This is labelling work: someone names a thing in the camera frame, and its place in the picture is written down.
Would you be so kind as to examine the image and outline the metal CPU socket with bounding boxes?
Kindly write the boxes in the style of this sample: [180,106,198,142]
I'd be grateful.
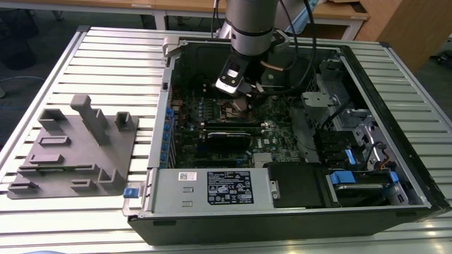
[218,99,257,122]

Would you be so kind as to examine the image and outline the black RAM slot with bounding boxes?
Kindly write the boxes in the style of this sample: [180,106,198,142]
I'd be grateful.
[204,120,261,126]
[204,125,265,133]

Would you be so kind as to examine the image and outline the black expansion slot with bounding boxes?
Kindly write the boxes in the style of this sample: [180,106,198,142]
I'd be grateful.
[180,158,250,169]

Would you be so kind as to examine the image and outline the silver metal drive cage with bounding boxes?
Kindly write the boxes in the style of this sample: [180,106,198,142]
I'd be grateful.
[301,58,358,133]

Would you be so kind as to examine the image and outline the grey case release latch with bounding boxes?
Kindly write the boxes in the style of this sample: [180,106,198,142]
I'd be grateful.
[161,36,181,58]

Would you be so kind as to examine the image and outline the green motherboard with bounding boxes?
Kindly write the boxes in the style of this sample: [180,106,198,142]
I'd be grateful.
[168,86,313,170]

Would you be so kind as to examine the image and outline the black graphics card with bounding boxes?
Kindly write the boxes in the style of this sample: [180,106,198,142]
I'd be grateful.
[205,131,253,155]

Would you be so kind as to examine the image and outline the silver finned chipset heatsink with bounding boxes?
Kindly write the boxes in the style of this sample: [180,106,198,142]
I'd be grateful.
[252,152,276,162]

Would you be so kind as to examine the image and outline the black plastic disk bay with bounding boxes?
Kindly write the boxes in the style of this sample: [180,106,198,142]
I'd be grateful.
[313,129,361,166]

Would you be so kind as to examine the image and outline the wooden cabinet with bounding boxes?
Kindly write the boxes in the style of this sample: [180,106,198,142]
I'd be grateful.
[356,0,452,72]

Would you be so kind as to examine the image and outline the hard disk in blue carrier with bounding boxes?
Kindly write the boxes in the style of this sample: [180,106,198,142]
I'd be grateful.
[328,170,398,208]

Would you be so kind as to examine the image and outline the silver power supply unit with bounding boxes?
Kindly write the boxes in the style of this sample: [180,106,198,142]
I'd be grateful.
[150,168,276,214]

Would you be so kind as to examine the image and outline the dark chair base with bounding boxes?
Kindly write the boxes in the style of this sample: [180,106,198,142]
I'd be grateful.
[429,35,452,64]

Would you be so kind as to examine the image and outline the grey plastic parts rack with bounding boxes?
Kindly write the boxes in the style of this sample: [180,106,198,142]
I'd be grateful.
[5,94,141,201]

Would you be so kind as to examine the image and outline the black open PC case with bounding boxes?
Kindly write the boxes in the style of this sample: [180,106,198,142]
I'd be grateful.
[121,35,452,247]

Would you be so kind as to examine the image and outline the black office chair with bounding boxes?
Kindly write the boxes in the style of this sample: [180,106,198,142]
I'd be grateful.
[0,7,40,71]

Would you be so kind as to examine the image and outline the brass cable sleeve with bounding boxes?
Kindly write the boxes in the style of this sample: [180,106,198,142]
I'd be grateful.
[260,60,284,72]

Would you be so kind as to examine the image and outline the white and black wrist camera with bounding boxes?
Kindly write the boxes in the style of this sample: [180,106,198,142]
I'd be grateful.
[214,60,250,96]

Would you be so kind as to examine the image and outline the thick black cable loop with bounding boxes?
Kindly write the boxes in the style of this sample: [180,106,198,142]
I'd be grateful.
[286,57,317,90]

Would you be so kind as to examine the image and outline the black camera cable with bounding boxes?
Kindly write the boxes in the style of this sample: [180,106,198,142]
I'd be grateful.
[280,0,317,93]

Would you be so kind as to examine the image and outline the black flat cable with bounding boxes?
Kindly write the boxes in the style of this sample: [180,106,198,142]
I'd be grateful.
[321,105,354,131]

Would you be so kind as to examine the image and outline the thin black wire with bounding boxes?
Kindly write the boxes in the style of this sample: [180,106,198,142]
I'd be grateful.
[362,141,386,166]

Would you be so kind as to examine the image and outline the orange and yellow wires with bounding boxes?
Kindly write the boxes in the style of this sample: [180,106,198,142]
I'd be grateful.
[374,155,393,170]

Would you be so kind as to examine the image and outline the pale blue floor cable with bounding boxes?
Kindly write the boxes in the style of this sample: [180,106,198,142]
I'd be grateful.
[0,75,46,112]

